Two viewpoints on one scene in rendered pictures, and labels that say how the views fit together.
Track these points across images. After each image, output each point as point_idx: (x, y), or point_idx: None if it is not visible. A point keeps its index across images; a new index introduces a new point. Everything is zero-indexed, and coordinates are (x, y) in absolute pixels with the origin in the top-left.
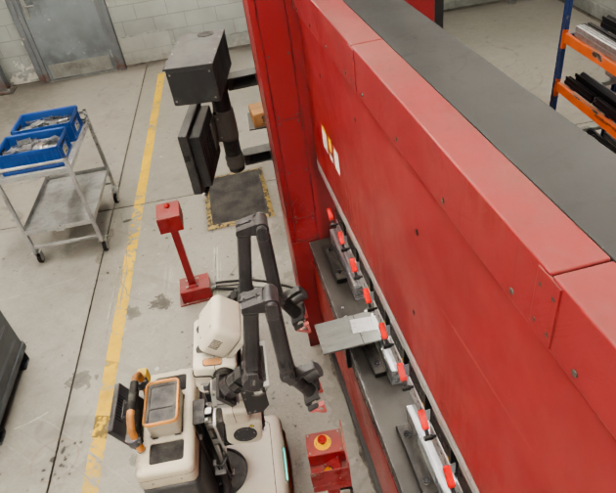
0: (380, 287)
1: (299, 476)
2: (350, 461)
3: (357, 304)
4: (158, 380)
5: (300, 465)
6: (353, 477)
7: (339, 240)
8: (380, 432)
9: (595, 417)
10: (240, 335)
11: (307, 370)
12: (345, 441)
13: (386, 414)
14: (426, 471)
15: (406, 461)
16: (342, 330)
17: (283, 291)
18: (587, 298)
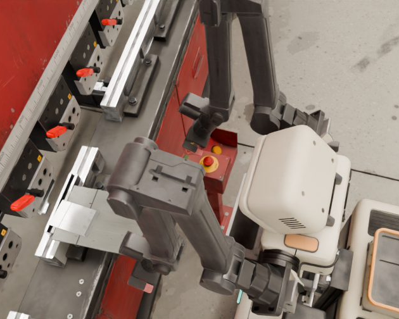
0: (42, 66)
1: (230, 304)
2: (173, 292)
3: (47, 310)
4: None
5: (223, 316)
6: (180, 274)
7: None
8: (152, 121)
9: None
10: (268, 134)
11: (197, 96)
12: (164, 318)
13: (133, 135)
14: (142, 68)
15: (150, 90)
16: (106, 225)
17: (152, 266)
18: None
